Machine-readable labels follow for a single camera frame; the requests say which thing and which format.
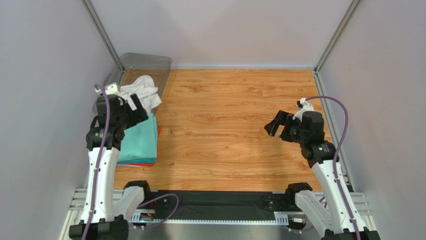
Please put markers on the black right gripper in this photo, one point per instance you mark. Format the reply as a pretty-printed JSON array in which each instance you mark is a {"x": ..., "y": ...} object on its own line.
[{"x": 285, "y": 126}]

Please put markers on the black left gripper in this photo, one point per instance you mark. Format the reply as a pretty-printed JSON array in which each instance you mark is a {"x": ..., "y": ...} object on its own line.
[{"x": 137, "y": 116}]

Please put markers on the teal green t shirt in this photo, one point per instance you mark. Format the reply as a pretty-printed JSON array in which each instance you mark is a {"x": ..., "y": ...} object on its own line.
[{"x": 141, "y": 139}]

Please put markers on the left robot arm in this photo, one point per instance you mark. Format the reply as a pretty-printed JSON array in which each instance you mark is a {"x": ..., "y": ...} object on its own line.
[{"x": 101, "y": 218}]

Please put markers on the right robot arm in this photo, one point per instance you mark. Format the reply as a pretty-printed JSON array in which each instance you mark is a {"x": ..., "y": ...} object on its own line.
[{"x": 340, "y": 220}]

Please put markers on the crumpled white t shirt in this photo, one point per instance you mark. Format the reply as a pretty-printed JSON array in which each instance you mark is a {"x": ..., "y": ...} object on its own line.
[{"x": 146, "y": 91}]

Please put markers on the clear plastic bin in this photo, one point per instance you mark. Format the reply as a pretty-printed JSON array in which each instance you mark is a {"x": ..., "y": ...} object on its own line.
[{"x": 143, "y": 74}]

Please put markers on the folded dark teal t shirt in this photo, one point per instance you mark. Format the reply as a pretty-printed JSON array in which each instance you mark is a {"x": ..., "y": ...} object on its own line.
[{"x": 138, "y": 161}]

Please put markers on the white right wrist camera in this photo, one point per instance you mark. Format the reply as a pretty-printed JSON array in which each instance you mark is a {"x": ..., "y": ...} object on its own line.
[{"x": 303, "y": 106}]

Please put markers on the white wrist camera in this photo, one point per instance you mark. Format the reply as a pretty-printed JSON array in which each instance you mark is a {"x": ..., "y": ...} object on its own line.
[
  {"x": 303, "y": 106},
  {"x": 110, "y": 89}
]

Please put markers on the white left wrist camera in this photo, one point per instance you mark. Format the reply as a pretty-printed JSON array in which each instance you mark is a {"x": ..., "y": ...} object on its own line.
[{"x": 110, "y": 89}]

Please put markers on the aluminium front rail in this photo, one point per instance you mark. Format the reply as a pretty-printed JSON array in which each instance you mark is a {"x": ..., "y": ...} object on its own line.
[{"x": 148, "y": 214}]

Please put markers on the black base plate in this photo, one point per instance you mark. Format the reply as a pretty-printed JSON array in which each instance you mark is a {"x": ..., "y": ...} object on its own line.
[{"x": 220, "y": 205}]

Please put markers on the left aluminium frame post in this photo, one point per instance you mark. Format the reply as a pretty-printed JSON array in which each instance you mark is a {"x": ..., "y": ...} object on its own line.
[{"x": 96, "y": 20}]

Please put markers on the aluminium frame post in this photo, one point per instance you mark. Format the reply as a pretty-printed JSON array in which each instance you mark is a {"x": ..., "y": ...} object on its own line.
[
  {"x": 96, "y": 20},
  {"x": 343, "y": 24}
]

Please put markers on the right aluminium frame post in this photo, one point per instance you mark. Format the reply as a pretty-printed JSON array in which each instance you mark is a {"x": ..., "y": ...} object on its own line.
[{"x": 343, "y": 24}]

